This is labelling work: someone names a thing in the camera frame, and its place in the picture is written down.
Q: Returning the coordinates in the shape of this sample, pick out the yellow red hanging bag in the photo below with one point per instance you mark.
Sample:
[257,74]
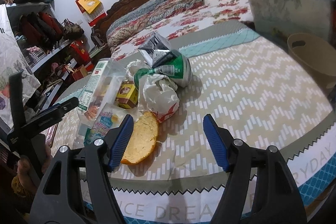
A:
[92,10]

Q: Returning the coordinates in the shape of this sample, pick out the white paper bag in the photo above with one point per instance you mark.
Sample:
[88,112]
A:
[157,93]

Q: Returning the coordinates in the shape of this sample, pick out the folded patchwork blanket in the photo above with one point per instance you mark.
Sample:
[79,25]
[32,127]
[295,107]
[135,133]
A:
[144,16]

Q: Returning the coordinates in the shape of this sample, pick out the metal storage shelf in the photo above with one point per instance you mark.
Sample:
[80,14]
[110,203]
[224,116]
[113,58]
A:
[55,53]

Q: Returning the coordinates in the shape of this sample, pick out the silver black foil packet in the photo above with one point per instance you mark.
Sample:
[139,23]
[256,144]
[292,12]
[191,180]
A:
[157,51]

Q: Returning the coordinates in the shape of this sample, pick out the crushed green beer can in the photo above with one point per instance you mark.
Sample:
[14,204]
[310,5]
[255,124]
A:
[173,64]

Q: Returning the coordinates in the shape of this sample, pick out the floral bed sheet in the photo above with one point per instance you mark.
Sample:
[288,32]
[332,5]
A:
[212,12]

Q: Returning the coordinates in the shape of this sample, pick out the person's left hand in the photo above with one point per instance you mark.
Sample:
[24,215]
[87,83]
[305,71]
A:
[23,171]

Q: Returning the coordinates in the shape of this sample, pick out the clear plastic snack wrapper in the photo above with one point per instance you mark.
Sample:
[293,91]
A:
[101,88]

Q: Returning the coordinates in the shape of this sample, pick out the orange bread slice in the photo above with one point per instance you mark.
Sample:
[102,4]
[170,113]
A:
[143,139]

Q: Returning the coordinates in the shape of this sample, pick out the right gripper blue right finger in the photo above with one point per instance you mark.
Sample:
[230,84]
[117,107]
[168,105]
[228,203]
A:
[213,134]

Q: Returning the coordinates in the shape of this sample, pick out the yellow cigarette box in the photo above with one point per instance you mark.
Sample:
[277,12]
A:
[127,96]

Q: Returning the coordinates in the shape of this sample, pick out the beige plastic trash bin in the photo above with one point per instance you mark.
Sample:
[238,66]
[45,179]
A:
[316,56]

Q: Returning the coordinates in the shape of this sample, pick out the dark wooden headboard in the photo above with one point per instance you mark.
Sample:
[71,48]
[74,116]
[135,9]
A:
[118,9]

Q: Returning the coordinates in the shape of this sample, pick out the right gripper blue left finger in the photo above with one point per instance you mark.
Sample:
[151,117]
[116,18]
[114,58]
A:
[117,141]

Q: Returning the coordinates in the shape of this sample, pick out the clear storage box blue lid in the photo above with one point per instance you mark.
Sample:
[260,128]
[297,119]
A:
[282,18]

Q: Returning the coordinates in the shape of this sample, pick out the white quilted cloth cover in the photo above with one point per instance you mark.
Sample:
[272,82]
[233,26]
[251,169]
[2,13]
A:
[13,61]

